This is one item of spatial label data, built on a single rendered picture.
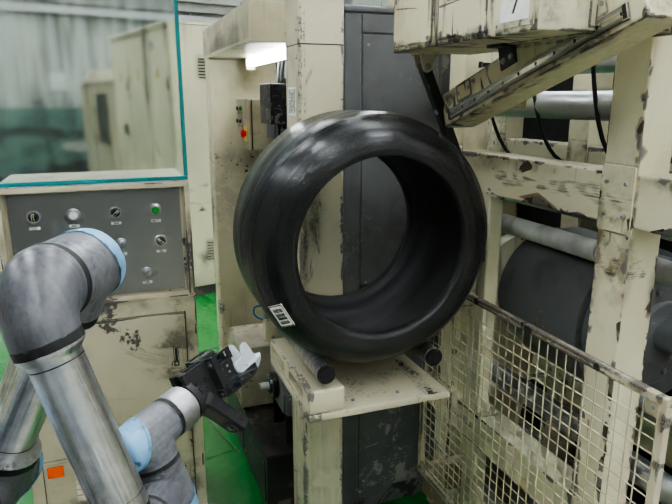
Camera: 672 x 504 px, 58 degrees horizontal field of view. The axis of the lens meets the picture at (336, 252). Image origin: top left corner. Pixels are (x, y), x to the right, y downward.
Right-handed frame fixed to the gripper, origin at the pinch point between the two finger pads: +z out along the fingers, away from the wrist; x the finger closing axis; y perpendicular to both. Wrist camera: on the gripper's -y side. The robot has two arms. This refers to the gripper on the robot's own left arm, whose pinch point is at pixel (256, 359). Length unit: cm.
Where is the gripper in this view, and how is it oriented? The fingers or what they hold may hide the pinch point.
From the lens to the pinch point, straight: 127.6
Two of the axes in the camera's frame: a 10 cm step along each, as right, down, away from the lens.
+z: 4.7, -3.3, 8.1
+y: -3.7, -9.1, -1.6
